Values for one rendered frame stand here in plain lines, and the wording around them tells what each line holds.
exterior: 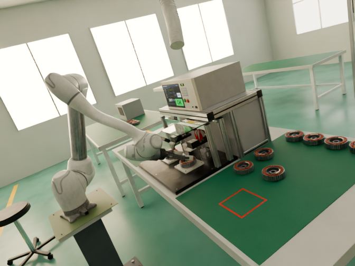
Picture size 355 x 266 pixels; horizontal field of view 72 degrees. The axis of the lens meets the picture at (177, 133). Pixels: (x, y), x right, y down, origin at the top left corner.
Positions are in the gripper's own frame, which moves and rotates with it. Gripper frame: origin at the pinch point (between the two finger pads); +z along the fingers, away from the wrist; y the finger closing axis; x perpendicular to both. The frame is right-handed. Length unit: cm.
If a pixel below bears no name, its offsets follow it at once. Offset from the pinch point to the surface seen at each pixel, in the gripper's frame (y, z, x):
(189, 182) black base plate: -18.3, -6.3, 12.3
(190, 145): -1.6, 1.0, -7.3
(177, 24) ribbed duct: 110, 32, -124
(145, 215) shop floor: 97, 22, 85
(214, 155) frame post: -20.5, 7.1, -4.7
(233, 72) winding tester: -11, 19, -58
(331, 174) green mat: -72, 35, -9
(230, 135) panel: -18.3, 18.6, -17.7
